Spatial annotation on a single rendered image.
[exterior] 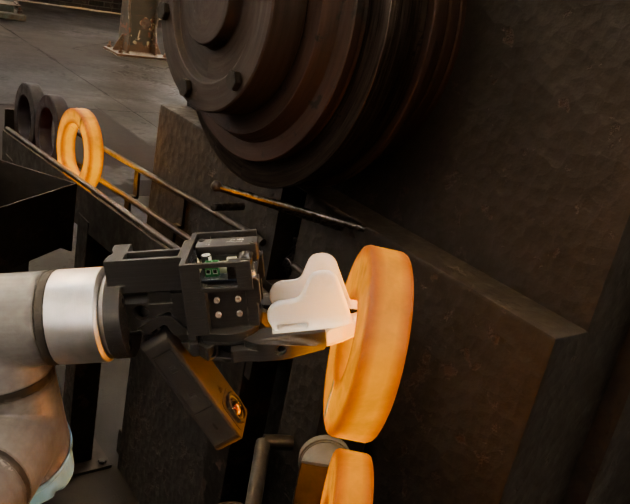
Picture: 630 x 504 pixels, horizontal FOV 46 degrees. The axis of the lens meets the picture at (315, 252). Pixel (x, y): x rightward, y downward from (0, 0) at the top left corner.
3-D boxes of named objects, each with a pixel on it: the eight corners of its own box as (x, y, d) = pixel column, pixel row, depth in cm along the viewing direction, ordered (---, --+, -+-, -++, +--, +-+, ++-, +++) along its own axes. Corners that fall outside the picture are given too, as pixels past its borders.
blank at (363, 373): (396, 232, 66) (359, 224, 65) (430, 285, 51) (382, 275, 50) (352, 390, 69) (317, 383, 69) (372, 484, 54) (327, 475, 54)
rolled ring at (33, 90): (35, 86, 181) (48, 87, 183) (14, 78, 195) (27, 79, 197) (33, 161, 186) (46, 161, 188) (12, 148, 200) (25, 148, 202)
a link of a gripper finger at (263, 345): (326, 339, 55) (206, 346, 55) (327, 358, 55) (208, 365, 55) (324, 311, 59) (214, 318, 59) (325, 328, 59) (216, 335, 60)
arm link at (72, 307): (55, 383, 56) (85, 333, 64) (115, 379, 56) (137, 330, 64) (35, 293, 54) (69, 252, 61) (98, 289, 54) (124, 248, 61)
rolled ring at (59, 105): (59, 98, 168) (74, 99, 170) (35, 89, 182) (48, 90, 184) (57, 179, 173) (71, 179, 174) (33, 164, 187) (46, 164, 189)
